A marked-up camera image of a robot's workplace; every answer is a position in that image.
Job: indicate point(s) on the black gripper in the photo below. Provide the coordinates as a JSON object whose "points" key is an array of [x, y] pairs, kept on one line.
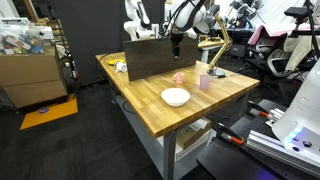
{"points": [[176, 39]]}

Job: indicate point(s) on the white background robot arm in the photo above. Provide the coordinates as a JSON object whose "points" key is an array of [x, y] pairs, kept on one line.
{"points": [[136, 30]]}

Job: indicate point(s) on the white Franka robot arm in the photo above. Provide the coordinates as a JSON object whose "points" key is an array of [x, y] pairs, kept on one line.
{"points": [[300, 113]]}

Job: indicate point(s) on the translucent purple plastic cup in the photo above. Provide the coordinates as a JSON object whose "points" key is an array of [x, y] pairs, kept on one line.
{"points": [[205, 82]]}

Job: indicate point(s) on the wooden desk lamp grey shade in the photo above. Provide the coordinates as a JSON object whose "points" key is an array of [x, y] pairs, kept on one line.
{"points": [[224, 35]]}

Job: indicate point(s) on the dark wood board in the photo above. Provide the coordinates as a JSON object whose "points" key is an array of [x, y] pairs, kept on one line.
{"points": [[150, 58]]}

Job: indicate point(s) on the white bowl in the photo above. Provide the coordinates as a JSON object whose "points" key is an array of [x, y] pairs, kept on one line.
{"points": [[175, 96]]}

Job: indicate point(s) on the white mug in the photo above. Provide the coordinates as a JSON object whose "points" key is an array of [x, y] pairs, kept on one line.
{"points": [[121, 66]]}

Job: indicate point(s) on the yellow flat object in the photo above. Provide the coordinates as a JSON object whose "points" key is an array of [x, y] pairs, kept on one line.
{"points": [[115, 62]]}

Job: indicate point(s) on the pink cloth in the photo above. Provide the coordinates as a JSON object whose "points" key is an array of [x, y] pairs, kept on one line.
{"points": [[255, 36]]}

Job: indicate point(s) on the small brown cardboard box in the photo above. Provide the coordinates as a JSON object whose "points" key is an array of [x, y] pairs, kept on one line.
{"points": [[190, 135]]}

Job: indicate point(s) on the black office chair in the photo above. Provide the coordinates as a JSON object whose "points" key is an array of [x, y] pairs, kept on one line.
{"points": [[263, 48]]}

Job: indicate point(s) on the dark partition panel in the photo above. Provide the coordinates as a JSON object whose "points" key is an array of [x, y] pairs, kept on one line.
{"points": [[90, 33]]}

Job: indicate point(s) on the black orange bar clamp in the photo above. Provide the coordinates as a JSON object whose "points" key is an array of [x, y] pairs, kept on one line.
{"points": [[230, 135], [258, 108]]}

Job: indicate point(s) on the white cardboard box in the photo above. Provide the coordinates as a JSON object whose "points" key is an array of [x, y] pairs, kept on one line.
{"points": [[186, 152]]}

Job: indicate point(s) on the grey mesh office chair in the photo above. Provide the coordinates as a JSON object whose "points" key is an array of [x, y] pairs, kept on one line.
{"points": [[278, 63]]}

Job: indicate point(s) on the cluttered storage shelf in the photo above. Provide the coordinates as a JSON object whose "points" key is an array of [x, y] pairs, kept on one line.
{"points": [[61, 43]]}

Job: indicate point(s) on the beige jacket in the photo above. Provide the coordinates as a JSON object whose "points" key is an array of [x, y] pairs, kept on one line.
{"points": [[298, 50]]}

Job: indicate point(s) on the orange floor mat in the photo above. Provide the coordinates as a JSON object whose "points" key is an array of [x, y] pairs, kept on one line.
{"points": [[50, 115]]}

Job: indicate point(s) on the blue disc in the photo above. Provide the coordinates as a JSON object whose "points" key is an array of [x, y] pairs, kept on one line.
{"points": [[43, 110]]}

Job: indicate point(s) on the large brown cardboard box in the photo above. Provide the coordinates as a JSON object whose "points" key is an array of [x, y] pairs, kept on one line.
{"points": [[30, 80]]}

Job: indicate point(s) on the clear bag of toys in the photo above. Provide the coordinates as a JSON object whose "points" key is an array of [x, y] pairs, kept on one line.
{"points": [[20, 38]]}

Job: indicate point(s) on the grey metal table frame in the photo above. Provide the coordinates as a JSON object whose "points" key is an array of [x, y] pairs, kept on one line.
{"points": [[169, 156]]}

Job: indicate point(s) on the aluminium extrusion rail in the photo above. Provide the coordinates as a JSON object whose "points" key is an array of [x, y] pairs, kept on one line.
{"points": [[266, 143], [275, 116]]}

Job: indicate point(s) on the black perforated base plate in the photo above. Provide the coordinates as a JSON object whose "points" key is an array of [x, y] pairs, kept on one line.
{"points": [[226, 163]]}

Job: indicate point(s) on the black camera on stand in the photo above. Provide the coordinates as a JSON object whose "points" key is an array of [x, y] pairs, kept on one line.
{"points": [[298, 11]]}

